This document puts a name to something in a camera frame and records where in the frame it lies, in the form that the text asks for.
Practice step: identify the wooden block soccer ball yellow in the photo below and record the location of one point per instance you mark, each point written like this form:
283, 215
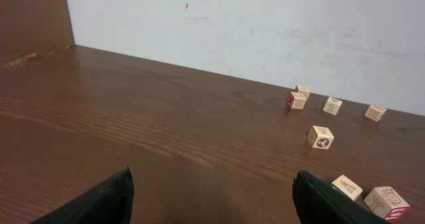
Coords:
320, 137

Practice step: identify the wooden block letter A green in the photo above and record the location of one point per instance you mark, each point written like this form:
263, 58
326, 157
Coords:
347, 187

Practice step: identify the wooden block far back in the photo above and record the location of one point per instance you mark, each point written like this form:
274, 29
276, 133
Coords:
304, 90

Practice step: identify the wooden block red M side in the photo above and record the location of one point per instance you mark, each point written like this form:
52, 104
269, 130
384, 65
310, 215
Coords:
296, 100

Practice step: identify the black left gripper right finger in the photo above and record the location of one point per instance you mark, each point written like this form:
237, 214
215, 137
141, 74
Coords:
318, 203

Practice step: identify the wooden block snail letter Y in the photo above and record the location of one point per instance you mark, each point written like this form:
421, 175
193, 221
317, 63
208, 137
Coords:
386, 203

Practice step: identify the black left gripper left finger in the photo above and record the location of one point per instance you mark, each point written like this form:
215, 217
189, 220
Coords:
110, 201

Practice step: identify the wooden block number 6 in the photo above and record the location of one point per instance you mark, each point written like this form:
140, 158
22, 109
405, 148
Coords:
375, 112

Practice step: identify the wooden block number 3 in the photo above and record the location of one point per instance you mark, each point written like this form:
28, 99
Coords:
332, 106

